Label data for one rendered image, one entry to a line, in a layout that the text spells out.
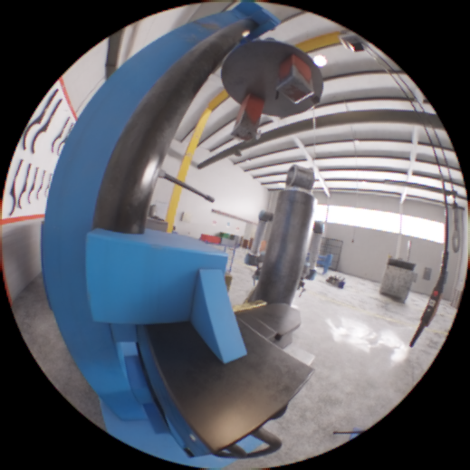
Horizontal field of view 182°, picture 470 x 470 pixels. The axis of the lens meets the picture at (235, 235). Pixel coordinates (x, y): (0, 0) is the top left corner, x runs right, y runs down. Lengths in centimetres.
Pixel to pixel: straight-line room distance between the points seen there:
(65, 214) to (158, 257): 24
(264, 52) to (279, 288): 113
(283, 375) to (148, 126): 33
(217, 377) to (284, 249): 59
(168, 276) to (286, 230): 58
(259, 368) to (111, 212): 24
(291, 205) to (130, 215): 63
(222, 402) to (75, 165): 40
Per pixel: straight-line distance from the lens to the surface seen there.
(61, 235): 35
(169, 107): 25
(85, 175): 33
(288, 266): 68
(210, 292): 18
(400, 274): 814
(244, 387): 16
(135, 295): 18
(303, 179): 79
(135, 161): 20
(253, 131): 82
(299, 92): 66
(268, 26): 94
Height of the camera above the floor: 121
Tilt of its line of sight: 1 degrees down
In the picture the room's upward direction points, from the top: 13 degrees clockwise
